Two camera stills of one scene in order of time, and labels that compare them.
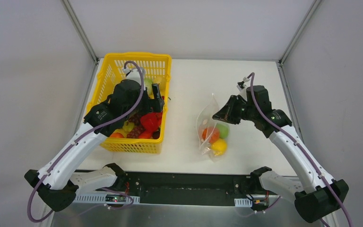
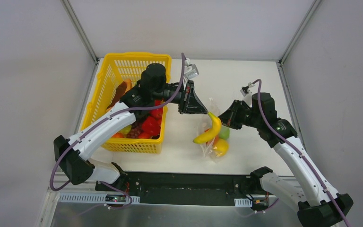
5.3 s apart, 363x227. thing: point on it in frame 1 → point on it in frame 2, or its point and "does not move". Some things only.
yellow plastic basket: x=157 y=66 does not move
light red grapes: x=136 y=131 does not move
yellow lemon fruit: x=219 y=147 does not move
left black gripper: x=154 y=102 → x=185 y=97
